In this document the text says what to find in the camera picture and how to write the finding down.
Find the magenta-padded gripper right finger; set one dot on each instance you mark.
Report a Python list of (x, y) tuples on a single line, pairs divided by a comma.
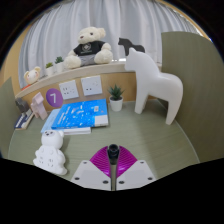
[(136, 175)]

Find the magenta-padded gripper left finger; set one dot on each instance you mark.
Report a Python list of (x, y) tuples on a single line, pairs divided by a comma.
[(91, 175)]

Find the black charger block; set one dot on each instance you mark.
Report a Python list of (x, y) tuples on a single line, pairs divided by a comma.
[(113, 151)]

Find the white bear-shaped power strip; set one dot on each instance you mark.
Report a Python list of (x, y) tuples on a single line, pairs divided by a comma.
[(50, 156)]

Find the bright blue book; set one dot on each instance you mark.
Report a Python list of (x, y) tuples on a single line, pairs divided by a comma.
[(80, 115)]

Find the light blue book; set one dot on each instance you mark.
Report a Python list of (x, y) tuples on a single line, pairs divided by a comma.
[(50, 121)]

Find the small plant in white pot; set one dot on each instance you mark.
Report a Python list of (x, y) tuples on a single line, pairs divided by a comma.
[(116, 104), (50, 70), (59, 67)]

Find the purple round number sign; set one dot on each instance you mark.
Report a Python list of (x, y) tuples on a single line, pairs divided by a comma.
[(54, 98)]

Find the large white horse figurine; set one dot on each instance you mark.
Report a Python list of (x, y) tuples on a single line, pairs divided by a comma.
[(156, 83)]

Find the grey horse figurine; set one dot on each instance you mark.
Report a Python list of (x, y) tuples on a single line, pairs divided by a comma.
[(21, 105)]

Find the green partition panel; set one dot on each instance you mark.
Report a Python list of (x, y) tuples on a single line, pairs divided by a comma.
[(200, 83), (6, 116)]

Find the wooden shelf ledge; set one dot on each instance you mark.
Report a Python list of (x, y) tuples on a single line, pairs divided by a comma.
[(100, 68)]

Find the orange and cream plush toy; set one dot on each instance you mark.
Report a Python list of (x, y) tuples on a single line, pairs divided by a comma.
[(32, 76)]

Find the black horse figurine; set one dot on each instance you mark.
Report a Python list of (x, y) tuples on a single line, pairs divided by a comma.
[(125, 43)]

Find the cream teddy bear black shirt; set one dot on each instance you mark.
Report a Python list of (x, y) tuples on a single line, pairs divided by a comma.
[(90, 36)]

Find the grey curtain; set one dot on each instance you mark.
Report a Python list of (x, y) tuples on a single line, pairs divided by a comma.
[(133, 20)]

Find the white wall socket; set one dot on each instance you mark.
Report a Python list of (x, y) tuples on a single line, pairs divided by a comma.
[(69, 89), (91, 85)]

